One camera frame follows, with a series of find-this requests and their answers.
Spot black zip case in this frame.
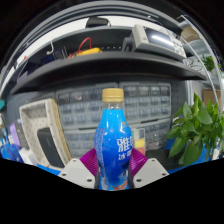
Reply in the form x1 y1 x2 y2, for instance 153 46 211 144
36 127 66 169

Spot yellow meter with red lead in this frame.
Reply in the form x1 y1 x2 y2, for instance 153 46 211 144
68 37 103 58

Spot green leafy potted plant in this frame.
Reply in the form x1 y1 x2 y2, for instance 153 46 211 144
165 92 224 167

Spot dark grey flat box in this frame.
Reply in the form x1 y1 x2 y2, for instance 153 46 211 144
14 119 31 150

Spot grey oscilloscope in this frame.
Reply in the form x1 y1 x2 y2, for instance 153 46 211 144
131 23 188 62

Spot small green plant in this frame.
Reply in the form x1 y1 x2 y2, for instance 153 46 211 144
201 54 218 73

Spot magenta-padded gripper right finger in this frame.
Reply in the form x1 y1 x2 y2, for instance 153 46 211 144
126 148 170 190

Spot blue drink bottle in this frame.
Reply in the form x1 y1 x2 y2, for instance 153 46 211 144
93 87 134 191

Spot grey small-parts drawer cabinet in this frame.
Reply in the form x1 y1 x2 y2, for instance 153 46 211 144
63 126 101 158
131 118 172 151
55 83 120 130
119 81 172 123

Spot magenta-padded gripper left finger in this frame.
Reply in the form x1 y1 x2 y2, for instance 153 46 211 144
58 148 100 190

